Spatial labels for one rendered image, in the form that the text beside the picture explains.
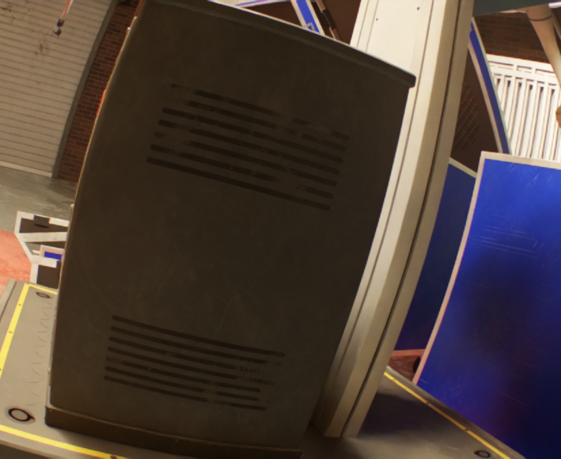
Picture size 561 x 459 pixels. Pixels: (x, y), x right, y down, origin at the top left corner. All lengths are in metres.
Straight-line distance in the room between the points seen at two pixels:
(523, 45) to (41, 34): 5.88
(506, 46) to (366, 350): 4.84
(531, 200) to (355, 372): 0.87
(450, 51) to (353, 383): 0.52
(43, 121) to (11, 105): 0.60
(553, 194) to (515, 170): 0.20
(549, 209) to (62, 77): 6.69
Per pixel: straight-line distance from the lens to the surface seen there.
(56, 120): 7.47
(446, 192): 2.20
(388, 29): 1.02
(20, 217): 3.26
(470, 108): 2.64
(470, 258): 1.71
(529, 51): 5.36
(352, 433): 0.89
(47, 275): 2.32
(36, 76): 7.34
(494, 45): 5.55
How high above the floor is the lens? 0.67
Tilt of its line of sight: 3 degrees down
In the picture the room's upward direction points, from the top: 16 degrees clockwise
